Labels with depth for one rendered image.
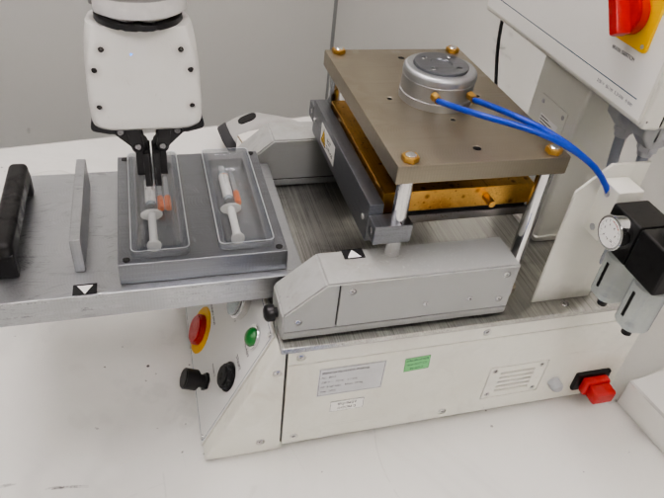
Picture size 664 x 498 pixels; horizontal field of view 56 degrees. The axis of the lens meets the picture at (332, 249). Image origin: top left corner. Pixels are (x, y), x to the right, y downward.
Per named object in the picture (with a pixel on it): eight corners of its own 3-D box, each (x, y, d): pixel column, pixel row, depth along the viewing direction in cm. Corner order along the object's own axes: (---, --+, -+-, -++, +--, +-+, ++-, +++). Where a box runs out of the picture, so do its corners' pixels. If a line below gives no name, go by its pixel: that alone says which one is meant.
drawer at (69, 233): (267, 187, 84) (268, 134, 79) (302, 299, 68) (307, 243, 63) (26, 203, 76) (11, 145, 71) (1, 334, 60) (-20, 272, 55)
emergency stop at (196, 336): (198, 330, 85) (209, 309, 83) (201, 352, 82) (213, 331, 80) (186, 328, 84) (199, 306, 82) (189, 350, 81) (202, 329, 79)
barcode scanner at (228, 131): (308, 133, 134) (310, 99, 129) (322, 152, 128) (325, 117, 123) (214, 144, 127) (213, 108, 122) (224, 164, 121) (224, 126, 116)
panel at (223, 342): (182, 276, 95) (234, 178, 86) (203, 446, 73) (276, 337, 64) (169, 273, 94) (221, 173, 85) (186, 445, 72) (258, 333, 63)
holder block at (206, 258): (255, 167, 80) (255, 149, 79) (287, 269, 65) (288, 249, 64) (120, 175, 76) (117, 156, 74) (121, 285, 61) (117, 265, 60)
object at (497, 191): (451, 124, 84) (466, 55, 78) (532, 222, 68) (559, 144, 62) (326, 128, 80) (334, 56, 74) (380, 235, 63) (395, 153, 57)
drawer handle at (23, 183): (35, 191, 72) (27, 161, 69) (20, 278, 61) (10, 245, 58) (15, 192, 71) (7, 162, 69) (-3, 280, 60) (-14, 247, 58)
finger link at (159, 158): (149, 128, 61) (155, 187, 65) (184, 127, 61) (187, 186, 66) (148, 114, 63) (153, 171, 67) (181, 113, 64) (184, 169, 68)
